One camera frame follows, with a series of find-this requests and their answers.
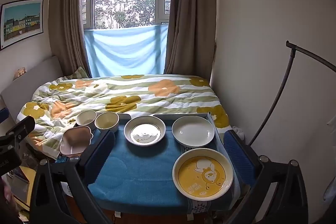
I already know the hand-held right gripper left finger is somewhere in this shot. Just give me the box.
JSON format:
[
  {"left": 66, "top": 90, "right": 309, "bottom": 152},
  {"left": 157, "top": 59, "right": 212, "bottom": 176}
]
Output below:
[{"left": 30, "top": 131, "right": 116, "bottom": 224}]

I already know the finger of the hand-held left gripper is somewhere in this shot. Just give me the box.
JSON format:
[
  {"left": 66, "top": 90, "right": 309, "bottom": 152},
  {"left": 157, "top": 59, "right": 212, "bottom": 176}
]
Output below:
[{"left": 5, "top": 116, "right": 36, "bottom": 147}]

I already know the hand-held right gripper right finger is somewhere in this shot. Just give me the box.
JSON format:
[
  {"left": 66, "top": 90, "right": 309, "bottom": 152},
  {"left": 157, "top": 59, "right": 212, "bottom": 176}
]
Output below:
[{"left": 223, "top": 130, "right": 309, "bottom": 224}]

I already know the pink square bowl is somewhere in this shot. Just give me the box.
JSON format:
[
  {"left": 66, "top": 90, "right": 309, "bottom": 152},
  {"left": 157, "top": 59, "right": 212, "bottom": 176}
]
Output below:
[{"left": 60, "top": 126, "right": 93, "bottom": 156}]

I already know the plain white plate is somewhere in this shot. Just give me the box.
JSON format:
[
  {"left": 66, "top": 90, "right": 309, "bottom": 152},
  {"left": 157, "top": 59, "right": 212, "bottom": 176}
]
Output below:
[{"left": 172, "top": 115, "right": 215, "bottom": 148}]

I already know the white crumpled bag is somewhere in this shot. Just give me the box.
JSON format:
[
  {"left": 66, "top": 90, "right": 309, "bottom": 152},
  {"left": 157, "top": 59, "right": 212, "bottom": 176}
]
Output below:
[{"left": 232, "top": 126, "right": 245, "bottom": 141}]

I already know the yellow bag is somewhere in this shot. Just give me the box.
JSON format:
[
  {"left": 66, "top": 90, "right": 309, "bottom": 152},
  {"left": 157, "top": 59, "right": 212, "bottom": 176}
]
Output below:
[{"left": 10, "top": 165, "right": 37, "bottom": 211}]

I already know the small cream bowl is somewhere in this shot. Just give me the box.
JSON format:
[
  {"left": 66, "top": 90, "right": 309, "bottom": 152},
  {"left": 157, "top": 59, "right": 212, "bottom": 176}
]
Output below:
[
  {"left": 94, "top": 112, "right": 120, "bottom": 132},
  {"left": 76, "top": 110, "right": 97, "bottom": 130}
]

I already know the yellow bear plate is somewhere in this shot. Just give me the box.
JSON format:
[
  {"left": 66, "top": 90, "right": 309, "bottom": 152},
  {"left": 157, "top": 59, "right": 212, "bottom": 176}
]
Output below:
[{"left": 172, "top": 148, "right": 234, "bottom": 201}]

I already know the blue table mat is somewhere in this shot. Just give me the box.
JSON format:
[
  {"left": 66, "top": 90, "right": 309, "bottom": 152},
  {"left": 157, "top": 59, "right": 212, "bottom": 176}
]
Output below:
[{"left": 88, "top": 119, "right": 237, "bottom": 210}]

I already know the dark-rimmed white plate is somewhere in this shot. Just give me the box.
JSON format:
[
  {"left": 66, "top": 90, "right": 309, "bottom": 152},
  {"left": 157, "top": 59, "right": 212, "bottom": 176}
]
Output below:
[{"left": 124, "top": 116, "right": 166, "bottom": 147}]

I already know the white headboard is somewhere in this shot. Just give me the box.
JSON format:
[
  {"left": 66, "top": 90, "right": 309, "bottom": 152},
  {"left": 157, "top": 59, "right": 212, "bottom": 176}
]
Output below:
[{"left": 0, "top": 55, "right": 63, "bottom": 119}]

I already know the floral striped blanket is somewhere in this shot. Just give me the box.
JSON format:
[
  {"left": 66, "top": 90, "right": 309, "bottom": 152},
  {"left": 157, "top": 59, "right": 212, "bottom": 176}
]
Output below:
[{"left": 17, "top": 74, "right": 231, "bottom": 159}]

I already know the green patterned pillow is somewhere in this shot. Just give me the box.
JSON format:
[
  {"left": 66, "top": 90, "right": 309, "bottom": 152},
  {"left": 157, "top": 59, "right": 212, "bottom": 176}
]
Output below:
[{"left": 70, "top": 67, "right": 88, "bottom": 80}]

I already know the black curved stand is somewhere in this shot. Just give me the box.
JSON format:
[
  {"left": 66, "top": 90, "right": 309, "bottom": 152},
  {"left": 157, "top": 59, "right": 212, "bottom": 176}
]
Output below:
[{"left": 248, "top": 40, "right": 336, "bottom": 147}]

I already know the light blue cloth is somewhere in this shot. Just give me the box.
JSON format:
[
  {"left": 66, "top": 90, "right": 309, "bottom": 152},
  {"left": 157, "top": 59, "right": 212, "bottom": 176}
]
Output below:
[{"left": 84, "top": 25, "right": 168, "bottom": 77}]

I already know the brown curtain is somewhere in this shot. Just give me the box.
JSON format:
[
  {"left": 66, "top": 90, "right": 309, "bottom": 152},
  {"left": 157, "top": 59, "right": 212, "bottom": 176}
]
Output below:
[
  {"left": 50, "top": 0, "right": 92, "bottom": 77},
  {"left": 164, "top": 0, "right": 218, "bottom": 75}
]

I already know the framed wall picture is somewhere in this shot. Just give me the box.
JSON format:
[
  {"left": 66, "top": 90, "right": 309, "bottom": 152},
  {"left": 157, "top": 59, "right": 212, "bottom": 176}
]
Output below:
[{"left": 0, "top": 0, "right": 44, "bottom": 51}]

